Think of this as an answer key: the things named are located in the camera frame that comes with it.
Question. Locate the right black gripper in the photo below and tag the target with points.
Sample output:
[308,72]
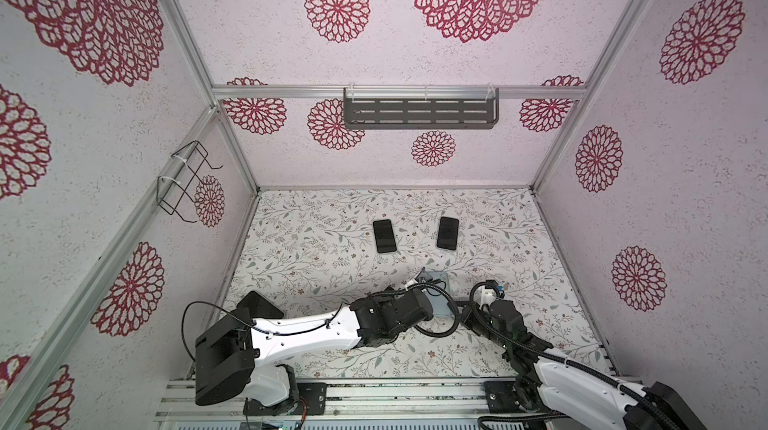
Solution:
[466,315]

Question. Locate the black smartphone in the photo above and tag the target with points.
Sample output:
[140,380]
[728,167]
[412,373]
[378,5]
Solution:
[448,232]

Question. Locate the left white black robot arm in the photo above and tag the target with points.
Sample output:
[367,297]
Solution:
[244,353]

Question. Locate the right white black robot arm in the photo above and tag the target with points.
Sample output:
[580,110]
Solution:
[550,384]

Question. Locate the black phone centre left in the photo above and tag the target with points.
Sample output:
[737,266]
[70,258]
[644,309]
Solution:
[384,236]

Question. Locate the black phone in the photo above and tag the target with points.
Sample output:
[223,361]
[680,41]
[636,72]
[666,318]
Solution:
[384,236]
[259,307]

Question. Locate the black phone bottom left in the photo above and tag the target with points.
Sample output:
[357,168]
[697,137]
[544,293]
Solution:
[259,307]

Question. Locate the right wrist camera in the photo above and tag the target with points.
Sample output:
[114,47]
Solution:
[489,292]

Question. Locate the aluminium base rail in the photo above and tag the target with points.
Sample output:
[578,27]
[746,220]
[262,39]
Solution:
[359,399]

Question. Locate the grey slotted wall shelf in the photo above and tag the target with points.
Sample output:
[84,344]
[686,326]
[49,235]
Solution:
[379,113]

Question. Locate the black wire wall basket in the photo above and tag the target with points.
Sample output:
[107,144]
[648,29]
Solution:
[194,193]

